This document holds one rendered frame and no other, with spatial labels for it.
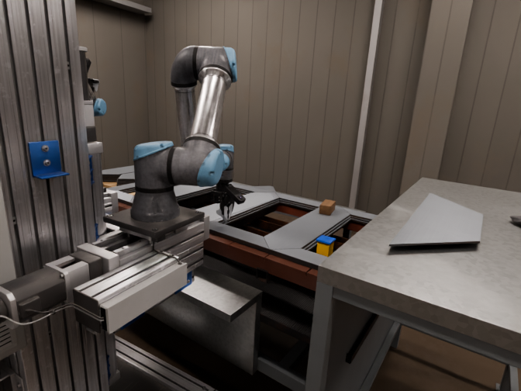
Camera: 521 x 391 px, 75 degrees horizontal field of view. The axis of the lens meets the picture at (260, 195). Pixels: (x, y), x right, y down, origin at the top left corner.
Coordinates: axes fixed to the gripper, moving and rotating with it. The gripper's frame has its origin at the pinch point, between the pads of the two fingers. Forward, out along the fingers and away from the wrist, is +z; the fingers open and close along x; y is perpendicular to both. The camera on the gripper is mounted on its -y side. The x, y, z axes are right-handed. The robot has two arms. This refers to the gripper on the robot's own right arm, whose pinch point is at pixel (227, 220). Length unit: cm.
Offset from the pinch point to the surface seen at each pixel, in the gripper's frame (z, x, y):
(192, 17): -151, -230, 254
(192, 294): 17.1, 35.3, -12.9
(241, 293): 17.1, 23.1, -27.0
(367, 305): -14, 49, -80
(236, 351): 48, 20, -23
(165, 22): -148, -225, 301
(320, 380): 11, 50, -72
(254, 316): 26.9, 20.4, -32.0
